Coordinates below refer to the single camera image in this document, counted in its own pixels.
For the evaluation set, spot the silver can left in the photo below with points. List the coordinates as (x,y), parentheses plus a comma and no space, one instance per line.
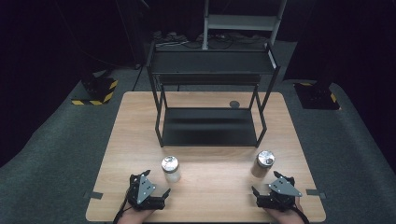
(170,165)

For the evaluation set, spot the person's left hand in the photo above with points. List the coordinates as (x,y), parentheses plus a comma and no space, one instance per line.
(135,216)

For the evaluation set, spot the grey tape strip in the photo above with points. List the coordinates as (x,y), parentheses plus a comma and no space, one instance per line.
(93,195)
(316,193)

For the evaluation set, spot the white metal stand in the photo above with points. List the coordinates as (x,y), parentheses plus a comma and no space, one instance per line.
(243,22)

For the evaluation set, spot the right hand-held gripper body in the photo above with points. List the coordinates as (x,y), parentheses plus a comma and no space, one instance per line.
(281,191)

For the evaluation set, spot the black base with hazard tape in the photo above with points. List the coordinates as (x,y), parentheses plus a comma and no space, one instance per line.
(99,90)
(316,96)

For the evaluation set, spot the round grey sticker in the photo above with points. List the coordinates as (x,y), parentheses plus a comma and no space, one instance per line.
(234,104)

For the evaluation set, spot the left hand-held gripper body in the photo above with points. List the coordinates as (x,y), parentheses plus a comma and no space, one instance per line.
(144,189)

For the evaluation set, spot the person's right hand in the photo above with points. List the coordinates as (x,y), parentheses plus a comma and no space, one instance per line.
(285,217)

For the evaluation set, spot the black two-tier metal rack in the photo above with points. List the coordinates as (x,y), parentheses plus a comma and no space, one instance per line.
(208,127)

